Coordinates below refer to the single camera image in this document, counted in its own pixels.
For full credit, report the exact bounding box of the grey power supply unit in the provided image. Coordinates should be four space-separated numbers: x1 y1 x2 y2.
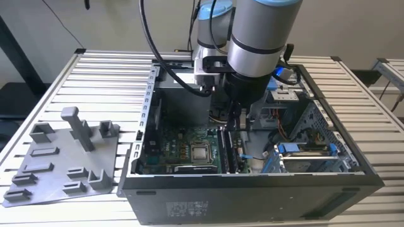
153 70 213 126

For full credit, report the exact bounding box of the black open PC case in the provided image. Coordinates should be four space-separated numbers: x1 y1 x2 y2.
117 58 385 225

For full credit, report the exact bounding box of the blue connector with black wire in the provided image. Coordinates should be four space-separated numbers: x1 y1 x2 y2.
238 152 273 162

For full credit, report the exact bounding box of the grey plastic parts rack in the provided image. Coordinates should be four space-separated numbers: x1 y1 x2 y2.
0 106 122 208

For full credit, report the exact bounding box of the black graphics card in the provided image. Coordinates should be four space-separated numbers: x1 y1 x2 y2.
172 164 218 175

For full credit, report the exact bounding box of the blue drive latch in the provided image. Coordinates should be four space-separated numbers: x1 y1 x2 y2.
266 75 280 91

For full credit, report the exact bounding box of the thin black wall wire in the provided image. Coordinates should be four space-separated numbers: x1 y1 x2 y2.
41 0 85 50

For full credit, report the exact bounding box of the black box beyond table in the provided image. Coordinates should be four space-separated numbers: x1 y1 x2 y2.
349 69 381 88

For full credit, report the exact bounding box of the green motherboard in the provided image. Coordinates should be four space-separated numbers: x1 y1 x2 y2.
140 126 252 175

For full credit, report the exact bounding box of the grey disk bay cage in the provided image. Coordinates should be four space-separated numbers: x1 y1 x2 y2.
262 141 358 174

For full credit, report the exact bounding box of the silver drive bracket plate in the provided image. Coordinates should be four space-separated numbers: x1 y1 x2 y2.
270 91 300 103

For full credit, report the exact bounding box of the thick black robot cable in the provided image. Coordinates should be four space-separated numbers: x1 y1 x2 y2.
140 0 213 97

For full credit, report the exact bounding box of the blue disk carrier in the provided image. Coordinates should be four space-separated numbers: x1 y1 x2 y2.
274 142 337 173

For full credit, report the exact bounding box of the black CPU socket frame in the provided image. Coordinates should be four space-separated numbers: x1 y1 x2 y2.
188 141 213 164

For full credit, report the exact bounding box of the white wire bundle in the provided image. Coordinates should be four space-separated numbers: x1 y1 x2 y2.
208 111 229 124

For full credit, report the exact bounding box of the small grey wrist camera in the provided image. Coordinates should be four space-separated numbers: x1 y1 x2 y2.
273 67 296 82

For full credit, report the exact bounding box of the neighbouring metal slat table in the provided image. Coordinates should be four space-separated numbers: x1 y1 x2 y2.
368 58 404 112

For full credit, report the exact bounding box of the white silver wrist camera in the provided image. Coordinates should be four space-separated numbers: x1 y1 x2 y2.
192 56 221 92

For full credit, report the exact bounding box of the silver CPU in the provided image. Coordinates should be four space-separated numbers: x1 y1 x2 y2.
190 146 212 163

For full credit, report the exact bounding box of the grey metal drive cage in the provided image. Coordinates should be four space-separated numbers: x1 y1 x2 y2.
249 66 302 130

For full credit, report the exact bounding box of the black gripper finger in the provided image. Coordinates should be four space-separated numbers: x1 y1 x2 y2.
226 102 241 131
238 108 253 131

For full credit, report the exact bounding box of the orange wire bundle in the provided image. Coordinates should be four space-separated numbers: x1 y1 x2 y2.
273 107 289 142

